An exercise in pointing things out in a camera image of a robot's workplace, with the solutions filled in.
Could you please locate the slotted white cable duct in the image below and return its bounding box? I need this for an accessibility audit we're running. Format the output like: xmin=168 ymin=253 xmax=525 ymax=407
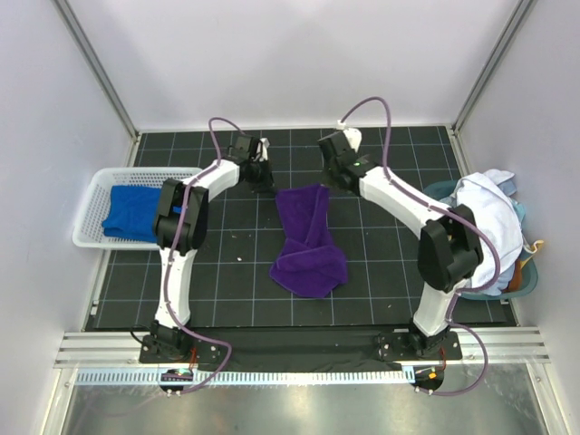
xmin=75 ymin=367 xmax=415 ymax=388

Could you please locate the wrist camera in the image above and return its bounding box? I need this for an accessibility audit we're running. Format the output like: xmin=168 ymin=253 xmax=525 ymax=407
xmin=336 ymin=120 xmax=362 ymax=152
xmin=256 ymin=138 xmax=270 ymax=161

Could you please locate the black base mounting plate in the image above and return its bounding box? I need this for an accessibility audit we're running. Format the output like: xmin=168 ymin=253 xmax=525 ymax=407
xmin=139 ymin=325 xmax=463 ymax=373

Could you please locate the yellow patterned cloth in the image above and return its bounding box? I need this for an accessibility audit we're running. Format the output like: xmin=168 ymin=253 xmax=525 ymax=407
xmin=520 ymin=239 xmax=545 ymax=268

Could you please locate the teal translucent laundry basket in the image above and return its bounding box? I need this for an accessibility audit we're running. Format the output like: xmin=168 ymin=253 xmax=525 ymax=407
xmin=423 ymin=180 xmax=540 ymax=300

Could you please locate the brown cloth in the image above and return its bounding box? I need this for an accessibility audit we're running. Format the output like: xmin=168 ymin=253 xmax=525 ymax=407
xmin=506 ymin=260 xmax=523 ymax=293

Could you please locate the purple towel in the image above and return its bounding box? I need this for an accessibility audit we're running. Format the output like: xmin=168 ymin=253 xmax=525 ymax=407
xmin=269 ymin=184 xmax=348 ymax=299

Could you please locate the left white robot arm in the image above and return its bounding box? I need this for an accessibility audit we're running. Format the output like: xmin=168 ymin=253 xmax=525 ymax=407
xmin=140 ymin=134 xmax=274 ymax=363

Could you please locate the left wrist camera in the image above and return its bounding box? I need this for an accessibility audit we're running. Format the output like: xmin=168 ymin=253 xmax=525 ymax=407
xmin=256 ymin=138 xmax=270 ymax=161

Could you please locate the white perforated plastic basket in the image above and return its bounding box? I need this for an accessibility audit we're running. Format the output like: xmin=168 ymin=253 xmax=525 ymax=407
xmin=72 ymin=167 xmax=201 ymax=250

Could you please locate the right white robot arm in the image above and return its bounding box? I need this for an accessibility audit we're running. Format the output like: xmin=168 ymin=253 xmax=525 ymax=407
xmin=317 ymin=129 xmax=483 ymax=359

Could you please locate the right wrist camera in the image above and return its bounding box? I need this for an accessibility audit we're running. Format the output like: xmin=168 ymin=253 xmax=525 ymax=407
xmin=336 ymin=120 xmax=362 ymax=152

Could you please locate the blue towel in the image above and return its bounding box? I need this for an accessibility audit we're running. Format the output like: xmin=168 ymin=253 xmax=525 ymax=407
xmin=101 ymin=186 xmax=160 ymax=243

